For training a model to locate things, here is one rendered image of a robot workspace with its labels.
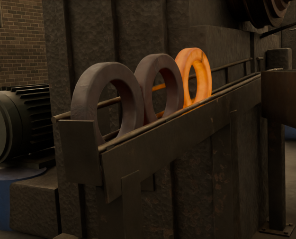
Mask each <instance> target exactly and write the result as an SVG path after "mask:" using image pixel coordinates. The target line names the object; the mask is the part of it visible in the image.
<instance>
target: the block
mask: <svg viewBox="0 0 296 239"><path fill-rule="evenodd" d="M278 66H283V70H289V69H292V49H291V48H276V49H268V50H267V67H278Z"/></svg>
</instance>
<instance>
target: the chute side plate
mask: <svg viewBox="0 0 296 239"><path fill-rule="evenodd" d="M260 102H261V77H260V78H258V79H256V80H254V81H252V82H250V83H247V84H245V85H243V86H241V87H239V88H237V89H235V90H233V91H231V92H229V93H226V94H224V95H222V96H220V97H218V98H216V99H214V100H212V101H210V102H208V103H205V104H203V105H201V106H199V107H197V108H195V109H193V110H191V111H189V112H187V113H184V114H182V115H180V116H178V117H176V118H174V119H172V120H170V121H168V122H166V123H163V124H161V125H159V126H157V127H155V128H153V129H151V130H149V131H147V132H145V133H143V134H141V135H139V136H137V137H135V138H132V139H130V140H128V141H126V142H124V143H122V144H120V145H118V146H116V147H114V148H111V149H109V150H107V151H105V152H103V153H101V154H100V163H101V171H102V178H103V186H104V193H105V201H106V203H107V204H109V203H110V202H112V201H113V200H115V199H116V198H117V197H119V196H121V195H122V191H121V178H122V177H124V176H126V175H128V174H131V173H133V172H135V171H137V170H139V171H140V182H141V181H143V180H144V179H146V178H147V177H149V176H151V175H152V174H154V173H155V172H157V171H158V170H160V169H161V168H163V167H164V166H166V165H167V164H168V163H170V162H171V161H173V160H174V159H176V158H177V157H179V156H180V155H182V154H184V153H185V152H187V151H188V150H190V149H191V148H192V147H194V146H195V145H197V144H198V143H200V142H201V141H203V140H204V139H206V138H207V137H209V136H211V135H212V134H214V133H215V132H217V131H218V130H219V129H221V128H222V127H224V126H225V125H227V124H228V123H230V112H231V111H234V110H237V117H239V116H241V115H242V114H244V113H245V112H246V111H248V110H249V109H251V108H252V107H254V106H255V105H257V104H258V103H260Z"/></svg>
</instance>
